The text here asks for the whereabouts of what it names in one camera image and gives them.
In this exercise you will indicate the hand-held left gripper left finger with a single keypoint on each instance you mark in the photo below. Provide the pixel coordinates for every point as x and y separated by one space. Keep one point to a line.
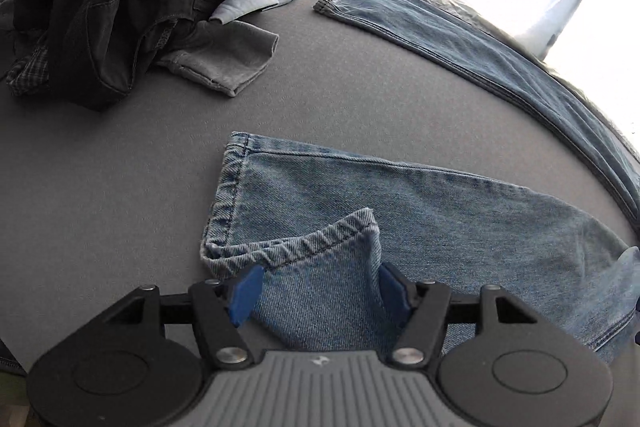
245 296

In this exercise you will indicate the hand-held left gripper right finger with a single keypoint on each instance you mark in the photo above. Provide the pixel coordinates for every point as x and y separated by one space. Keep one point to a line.
393 293

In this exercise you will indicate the light blue jeans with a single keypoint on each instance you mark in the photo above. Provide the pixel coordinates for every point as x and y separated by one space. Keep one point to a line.
450 227

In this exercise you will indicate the grey garment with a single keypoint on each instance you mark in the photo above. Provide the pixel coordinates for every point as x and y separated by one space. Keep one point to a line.
225 54

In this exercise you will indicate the dark plaid shirt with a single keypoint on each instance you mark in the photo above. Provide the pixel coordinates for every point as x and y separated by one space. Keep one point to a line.
27 69

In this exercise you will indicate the black denim garment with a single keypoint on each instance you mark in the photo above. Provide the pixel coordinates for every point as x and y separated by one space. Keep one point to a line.
115 2

